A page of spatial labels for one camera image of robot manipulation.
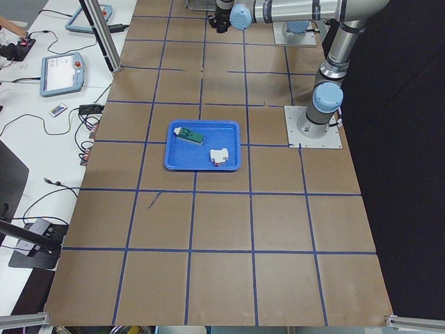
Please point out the near teach pendant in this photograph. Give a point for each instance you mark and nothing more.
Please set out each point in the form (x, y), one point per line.
(61, 74)

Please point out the small remote control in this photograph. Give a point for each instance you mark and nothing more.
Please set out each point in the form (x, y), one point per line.
(58, 109)

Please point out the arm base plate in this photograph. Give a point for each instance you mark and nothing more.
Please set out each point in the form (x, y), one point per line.
(302, 133)
(303, 40)

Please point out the person hand at desk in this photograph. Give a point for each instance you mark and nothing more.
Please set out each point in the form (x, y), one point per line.
(24, 35)

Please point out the aluminium frame post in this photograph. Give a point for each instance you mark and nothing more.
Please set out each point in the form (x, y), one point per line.
(102, 33)

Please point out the green terminal block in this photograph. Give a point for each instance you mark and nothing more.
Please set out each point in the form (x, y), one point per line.
(188, 135)

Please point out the black monitor stand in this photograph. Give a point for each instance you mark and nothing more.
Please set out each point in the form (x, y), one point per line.
(39, 244)

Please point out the black power adapter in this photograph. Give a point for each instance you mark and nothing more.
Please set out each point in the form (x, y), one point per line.
(90, 109)

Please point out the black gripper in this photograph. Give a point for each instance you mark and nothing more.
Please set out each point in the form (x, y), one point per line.
(222, 8)

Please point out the white circuit breaker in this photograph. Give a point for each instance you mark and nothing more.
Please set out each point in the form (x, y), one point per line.
(219, 157)

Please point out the metal wire mesh shelf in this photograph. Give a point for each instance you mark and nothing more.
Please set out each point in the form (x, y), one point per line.
(201, 5)

